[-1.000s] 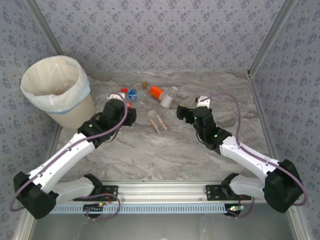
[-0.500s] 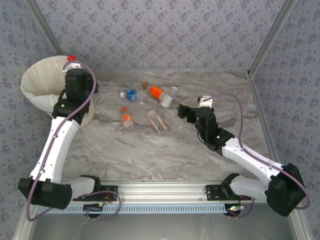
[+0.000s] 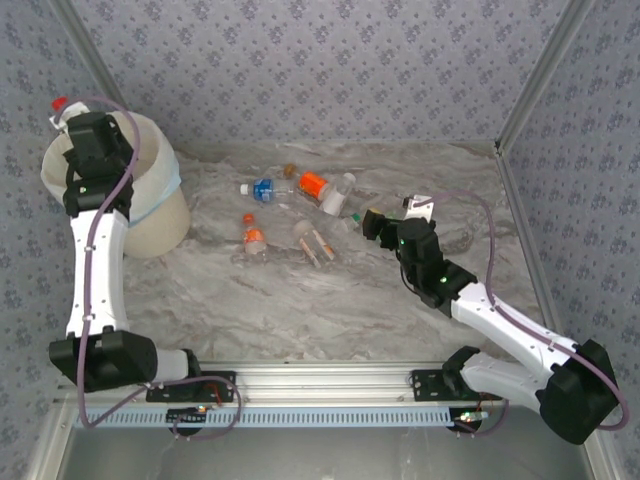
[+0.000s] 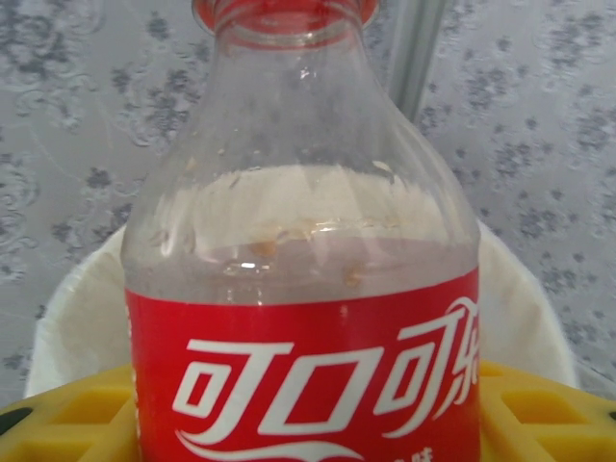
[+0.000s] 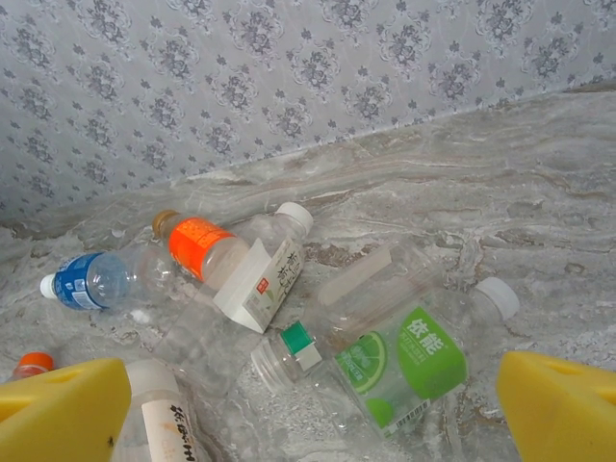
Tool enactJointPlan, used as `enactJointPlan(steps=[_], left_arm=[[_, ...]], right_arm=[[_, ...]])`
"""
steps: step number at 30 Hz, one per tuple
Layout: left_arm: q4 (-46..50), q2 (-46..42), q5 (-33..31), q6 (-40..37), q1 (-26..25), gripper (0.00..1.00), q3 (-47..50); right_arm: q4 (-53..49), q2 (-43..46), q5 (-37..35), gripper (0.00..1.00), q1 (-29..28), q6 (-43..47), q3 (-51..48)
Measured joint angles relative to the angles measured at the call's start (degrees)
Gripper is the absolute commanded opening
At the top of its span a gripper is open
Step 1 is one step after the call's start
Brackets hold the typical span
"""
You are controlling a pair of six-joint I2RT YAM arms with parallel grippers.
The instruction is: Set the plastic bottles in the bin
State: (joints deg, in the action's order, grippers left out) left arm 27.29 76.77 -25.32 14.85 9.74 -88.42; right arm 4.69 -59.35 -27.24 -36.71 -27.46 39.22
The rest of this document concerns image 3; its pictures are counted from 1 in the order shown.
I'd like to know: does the blue label white cap bottle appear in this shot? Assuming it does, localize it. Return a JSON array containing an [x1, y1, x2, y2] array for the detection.
[[239, 177, 297, 204]]

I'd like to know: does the cream ribbed waste bin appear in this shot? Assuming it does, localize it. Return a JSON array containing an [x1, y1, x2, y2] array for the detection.
[[122, 185, 192, 260]]

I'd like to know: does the clear bottle with green cap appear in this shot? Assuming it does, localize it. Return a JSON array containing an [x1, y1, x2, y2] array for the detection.
[[319, 211, 363, 237]]

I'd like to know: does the striped label white cap bottle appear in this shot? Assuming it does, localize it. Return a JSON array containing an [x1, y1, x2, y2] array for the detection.
[[292, 219, 338, 270]]

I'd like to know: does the orange label brown cap bottle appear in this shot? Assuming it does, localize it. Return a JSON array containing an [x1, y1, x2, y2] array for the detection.
[[282, 163, 334, 202]]

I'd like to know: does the small circuit board with LED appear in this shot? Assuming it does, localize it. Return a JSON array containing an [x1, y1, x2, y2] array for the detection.
[[452, 409, 490, 426], [167, 405, 210, 424]]

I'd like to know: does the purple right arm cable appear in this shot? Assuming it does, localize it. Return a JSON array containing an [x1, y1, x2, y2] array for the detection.
[[427, 189, 630, 434]]

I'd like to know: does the aluminium frame post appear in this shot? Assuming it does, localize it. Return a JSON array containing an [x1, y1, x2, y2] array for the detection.
[[493, 0, 599, 157], [49, 0, 127, 110]]

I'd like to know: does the aluminium table side rail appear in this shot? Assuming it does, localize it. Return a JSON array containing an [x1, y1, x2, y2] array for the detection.
[[494, 144, 564, 334]]

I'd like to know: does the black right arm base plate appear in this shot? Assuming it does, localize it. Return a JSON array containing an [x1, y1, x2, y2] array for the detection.
[[410, 368, 481, 404]]

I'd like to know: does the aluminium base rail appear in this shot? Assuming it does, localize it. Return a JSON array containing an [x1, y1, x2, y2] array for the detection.
[[202, 363, 419, 401]]

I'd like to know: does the grey slotted cable duct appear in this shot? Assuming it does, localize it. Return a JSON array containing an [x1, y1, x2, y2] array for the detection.
[[73, 403, 484, 429]]

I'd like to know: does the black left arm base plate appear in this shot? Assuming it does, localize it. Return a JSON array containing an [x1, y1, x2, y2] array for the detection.
[[145, 369, 237, 404]]

